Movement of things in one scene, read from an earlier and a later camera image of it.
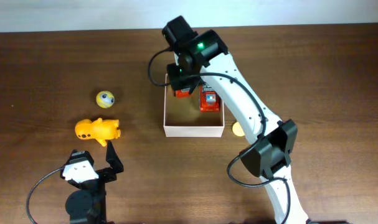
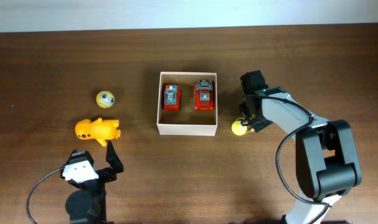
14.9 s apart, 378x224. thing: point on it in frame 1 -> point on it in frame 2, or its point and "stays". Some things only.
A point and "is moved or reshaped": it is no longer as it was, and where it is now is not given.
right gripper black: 176,81 -> 256,126
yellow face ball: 104,99 stays
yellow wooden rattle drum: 237,129 stays
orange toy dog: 99,130 stays
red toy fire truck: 209,101 is moved or reshaped
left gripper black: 109,173 stays
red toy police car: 180,94 -> 172,98
